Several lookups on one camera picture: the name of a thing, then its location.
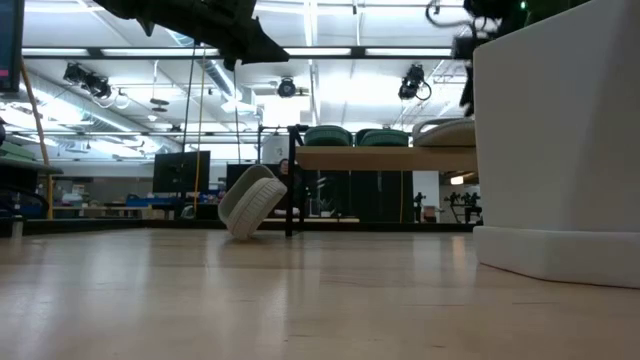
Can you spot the black cabinet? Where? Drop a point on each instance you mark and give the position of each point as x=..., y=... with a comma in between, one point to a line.
x=380, y=197

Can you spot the lit ceiling lamp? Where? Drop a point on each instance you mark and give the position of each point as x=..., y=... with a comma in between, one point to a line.
x=456, y=180

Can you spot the green rubber slide sandal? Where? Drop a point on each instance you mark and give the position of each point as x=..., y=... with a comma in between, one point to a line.
x=328, y=136
x=382, y=138

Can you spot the thin black horizontal bar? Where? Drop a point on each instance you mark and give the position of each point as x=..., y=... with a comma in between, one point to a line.
x=225, y=133

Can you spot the black overhead beam with lights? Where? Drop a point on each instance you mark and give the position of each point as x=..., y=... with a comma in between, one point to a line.
x=357, y=51

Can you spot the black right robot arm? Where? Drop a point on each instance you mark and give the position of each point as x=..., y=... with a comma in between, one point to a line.
x=492, y=10

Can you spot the blue background table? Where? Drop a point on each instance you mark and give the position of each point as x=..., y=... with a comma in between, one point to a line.
x=150, y=201

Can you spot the black aluminium table frame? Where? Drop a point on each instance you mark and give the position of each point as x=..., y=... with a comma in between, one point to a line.
x=400, y=227

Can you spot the white box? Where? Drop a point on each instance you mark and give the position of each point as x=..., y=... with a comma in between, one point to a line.
x=275, y=145

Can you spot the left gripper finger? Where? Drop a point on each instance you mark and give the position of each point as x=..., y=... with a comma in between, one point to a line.
x=255, y=50

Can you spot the thin black tube stand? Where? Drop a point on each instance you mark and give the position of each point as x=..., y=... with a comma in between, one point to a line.
x=259, y=145

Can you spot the silver ventilation duct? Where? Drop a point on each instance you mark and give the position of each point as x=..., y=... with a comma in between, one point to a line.
x=220, y=80

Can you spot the black computer monitor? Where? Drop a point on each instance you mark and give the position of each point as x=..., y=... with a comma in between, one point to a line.
x=10, y=45

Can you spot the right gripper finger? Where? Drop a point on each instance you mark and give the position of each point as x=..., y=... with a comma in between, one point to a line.
x=470, y=90

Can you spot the white plant pot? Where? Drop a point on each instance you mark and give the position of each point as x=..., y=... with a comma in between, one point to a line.
x=550, y=150

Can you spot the small background robot arm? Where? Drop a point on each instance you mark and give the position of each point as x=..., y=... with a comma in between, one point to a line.
x=467, y=202
x=419, y=202

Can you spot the person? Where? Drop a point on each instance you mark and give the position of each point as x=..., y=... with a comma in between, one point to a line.
x=283, y=167

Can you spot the wooden shelf with black legs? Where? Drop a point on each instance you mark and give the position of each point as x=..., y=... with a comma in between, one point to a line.
x=390, y=159

